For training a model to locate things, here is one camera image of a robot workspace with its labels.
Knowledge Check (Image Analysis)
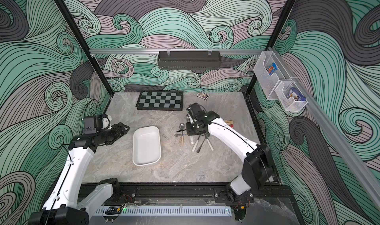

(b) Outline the aluminium rail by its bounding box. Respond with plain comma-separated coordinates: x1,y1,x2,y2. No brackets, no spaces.
268,46,380,208
89,48,263,55

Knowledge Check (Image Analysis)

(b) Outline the aluminium right rail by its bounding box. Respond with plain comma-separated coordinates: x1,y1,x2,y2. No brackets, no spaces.
268,46,380,208

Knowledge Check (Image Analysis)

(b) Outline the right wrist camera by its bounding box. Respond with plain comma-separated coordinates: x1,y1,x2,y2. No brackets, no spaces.
187,103,206,122

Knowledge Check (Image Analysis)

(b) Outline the clear wall bin upper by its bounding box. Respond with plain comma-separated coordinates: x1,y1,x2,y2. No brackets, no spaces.
254,51,291,100

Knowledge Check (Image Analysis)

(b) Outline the clear wall bin lower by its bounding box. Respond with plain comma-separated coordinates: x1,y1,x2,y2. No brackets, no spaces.
275,80,308,113

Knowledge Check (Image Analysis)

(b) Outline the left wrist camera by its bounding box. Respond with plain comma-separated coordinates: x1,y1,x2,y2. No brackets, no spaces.
82,114,112,135

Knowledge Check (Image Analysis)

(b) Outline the aluminium back rail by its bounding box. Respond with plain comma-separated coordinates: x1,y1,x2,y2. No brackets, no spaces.
89,48,263,55

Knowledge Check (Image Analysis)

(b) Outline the blue card pack in bin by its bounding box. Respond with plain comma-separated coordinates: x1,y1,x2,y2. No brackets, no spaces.
286,87,306,101

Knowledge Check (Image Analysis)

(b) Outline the white rectangular storage box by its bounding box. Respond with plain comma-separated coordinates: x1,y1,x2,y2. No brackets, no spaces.
132,126,162,167

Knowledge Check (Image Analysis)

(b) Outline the blue red item in bin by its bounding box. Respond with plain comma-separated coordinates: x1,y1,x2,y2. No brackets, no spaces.
267,62,278,76

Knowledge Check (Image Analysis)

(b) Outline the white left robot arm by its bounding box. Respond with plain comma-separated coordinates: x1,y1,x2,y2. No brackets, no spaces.
28,123,130,225

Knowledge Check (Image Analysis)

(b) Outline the red yellow small box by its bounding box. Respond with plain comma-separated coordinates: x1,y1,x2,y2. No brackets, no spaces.
224,120,234,128

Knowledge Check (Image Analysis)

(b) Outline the white slotted cable duct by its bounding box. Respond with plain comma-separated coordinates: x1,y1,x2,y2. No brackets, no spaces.
94,205,232,217

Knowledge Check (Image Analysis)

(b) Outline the small card box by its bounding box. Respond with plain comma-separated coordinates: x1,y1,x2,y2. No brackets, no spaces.
197,92,209,100

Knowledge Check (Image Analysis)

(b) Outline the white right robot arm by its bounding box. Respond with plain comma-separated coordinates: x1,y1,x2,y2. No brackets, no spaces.
186,114,274,202

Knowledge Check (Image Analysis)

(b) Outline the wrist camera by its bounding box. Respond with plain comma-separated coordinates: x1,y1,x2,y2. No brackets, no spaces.
187,103,206,122
82,114,112,135

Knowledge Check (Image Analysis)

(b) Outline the clear wall bin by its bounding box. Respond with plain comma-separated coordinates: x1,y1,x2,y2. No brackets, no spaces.
254,51,291,100
275,80,308,113

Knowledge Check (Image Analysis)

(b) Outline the wooden handle steel spoon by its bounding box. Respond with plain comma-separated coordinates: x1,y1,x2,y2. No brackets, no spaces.
180,123,186,147

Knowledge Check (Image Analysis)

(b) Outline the black wall tray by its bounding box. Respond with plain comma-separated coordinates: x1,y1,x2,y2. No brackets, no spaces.
157,51,222,70

